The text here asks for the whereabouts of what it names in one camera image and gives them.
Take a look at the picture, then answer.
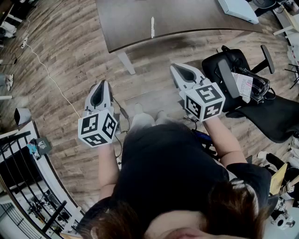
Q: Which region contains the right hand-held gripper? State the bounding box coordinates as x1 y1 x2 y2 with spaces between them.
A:
169 63 226 123

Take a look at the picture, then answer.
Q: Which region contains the white flat box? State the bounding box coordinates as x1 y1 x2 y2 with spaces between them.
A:
218 0 260 25

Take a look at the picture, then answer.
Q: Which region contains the person's right forearm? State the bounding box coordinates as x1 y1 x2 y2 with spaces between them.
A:
202 115 248 168

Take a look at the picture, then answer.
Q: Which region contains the black box with logo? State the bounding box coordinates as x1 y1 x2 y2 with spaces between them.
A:
32 137 53 156

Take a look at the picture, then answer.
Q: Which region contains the white printed card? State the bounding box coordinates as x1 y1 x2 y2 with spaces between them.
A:
231 72 254 104

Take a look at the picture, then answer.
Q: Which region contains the white floor cable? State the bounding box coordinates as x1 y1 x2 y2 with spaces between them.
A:
22 0 83 119

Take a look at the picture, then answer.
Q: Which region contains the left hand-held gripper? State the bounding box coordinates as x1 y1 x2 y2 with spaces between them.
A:
78 79 121 148

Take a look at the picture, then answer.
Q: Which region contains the black office chair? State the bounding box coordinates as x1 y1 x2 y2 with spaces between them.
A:
201 44 299 144

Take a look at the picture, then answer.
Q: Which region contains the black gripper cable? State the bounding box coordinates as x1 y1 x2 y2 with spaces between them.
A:
113 97 132 162
183 113 199 132

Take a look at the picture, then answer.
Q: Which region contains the clear plastic case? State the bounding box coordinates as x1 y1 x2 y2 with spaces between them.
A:
244 69 271 104

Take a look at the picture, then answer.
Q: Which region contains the person's right leg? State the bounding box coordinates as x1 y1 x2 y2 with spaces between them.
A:
154 116 175 128

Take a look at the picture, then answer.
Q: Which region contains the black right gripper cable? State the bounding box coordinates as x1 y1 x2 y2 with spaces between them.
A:
183 113 199 132

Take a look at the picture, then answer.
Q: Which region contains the person's black shirt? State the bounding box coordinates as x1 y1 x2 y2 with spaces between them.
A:
79 123 273 239

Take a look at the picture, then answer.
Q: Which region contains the person's left forearm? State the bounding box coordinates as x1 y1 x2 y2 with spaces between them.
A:
98 142 121 187

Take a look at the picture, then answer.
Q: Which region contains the white and black sandal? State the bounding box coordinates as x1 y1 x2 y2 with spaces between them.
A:
6 74 14 92

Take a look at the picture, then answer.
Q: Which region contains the person's left leg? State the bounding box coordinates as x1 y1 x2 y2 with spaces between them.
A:
130 112 156 131

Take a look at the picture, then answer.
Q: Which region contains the black metal railing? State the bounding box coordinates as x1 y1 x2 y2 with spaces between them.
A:
0 131 69 235

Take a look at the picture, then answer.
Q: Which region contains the person's face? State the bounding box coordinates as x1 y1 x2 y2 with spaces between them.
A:
144 211 211 239

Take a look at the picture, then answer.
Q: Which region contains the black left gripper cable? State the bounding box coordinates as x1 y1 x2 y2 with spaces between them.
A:
113 97 132 162

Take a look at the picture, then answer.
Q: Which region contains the black device with screen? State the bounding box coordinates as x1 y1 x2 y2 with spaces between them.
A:
191 129 213 141

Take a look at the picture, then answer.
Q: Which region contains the person's leg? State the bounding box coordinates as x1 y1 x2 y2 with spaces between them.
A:
130 112 156 131
154 116 175 128

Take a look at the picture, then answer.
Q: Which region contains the white waste bin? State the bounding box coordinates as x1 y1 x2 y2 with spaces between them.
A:
14 107 32 125

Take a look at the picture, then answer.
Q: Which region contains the white table leg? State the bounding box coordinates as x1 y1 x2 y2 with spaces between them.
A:
115 50 137 76

